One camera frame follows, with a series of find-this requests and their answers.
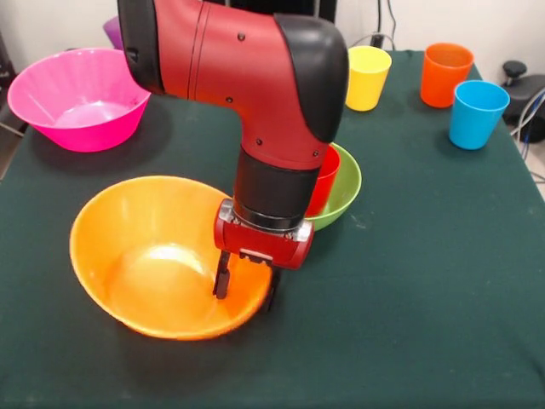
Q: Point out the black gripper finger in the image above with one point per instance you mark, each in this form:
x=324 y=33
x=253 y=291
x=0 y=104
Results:
x=222 y=277
x=274 y=289

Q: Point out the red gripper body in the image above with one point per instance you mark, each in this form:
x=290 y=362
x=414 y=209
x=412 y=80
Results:
x=259 y=245

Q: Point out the red plastic cup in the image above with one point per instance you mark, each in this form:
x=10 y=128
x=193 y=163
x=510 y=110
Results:
x=325 y=183

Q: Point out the yellow plastic bowl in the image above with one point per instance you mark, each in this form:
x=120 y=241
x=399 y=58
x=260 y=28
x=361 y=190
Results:
x=149 y=213

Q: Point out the green plastic bowl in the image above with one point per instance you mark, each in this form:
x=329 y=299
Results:
x=345 y=191

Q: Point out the pink plastic bowl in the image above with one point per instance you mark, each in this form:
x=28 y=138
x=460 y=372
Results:
x=76 y=85

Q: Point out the blue plastic cup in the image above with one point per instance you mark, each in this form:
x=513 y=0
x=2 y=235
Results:
x=477 y=119

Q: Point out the purple plastic cup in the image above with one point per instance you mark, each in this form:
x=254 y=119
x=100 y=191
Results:
x=114 y=32

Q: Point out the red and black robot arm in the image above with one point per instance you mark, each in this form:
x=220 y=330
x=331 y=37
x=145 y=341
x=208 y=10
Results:
x=264 y=85

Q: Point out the dark green tablecloth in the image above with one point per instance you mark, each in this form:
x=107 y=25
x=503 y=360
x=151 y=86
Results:
x=340 y=319

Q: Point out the yellow plastic cup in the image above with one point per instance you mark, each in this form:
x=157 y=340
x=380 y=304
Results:
x=368 y=85

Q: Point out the orange plastic cup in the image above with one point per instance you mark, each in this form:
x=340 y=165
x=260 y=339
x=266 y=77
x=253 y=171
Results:
x=443 y=81

